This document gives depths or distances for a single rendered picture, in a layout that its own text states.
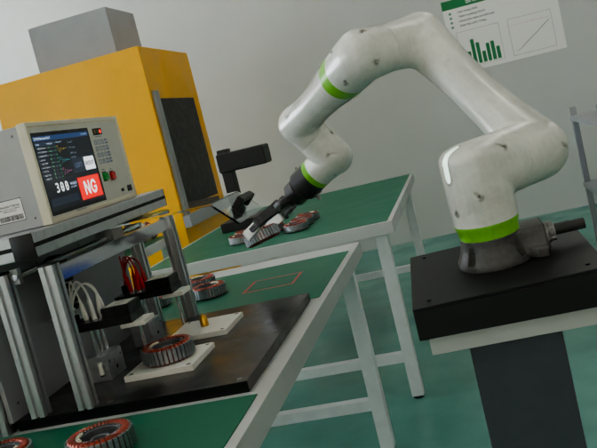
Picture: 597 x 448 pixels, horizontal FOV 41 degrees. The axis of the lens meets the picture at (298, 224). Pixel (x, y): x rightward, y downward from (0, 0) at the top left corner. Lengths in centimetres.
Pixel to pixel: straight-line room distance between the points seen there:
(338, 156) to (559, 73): 486
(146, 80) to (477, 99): 381
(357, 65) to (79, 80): 390
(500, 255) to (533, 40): 535
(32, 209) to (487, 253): 90
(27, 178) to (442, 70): 91
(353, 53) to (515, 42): 513
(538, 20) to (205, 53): 282
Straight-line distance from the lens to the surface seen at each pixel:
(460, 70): 179
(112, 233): 191
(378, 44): 179
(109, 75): 545
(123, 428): 134
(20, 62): 786
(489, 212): 157
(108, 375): 172
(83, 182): 179
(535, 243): 162
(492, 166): 156
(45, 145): 169
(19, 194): 166
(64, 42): 587
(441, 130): 684
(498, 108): 172
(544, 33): 688
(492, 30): 685
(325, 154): 215
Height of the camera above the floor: 118
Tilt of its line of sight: 7 degrees down
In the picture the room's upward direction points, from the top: 14 degrees counter-clockwise
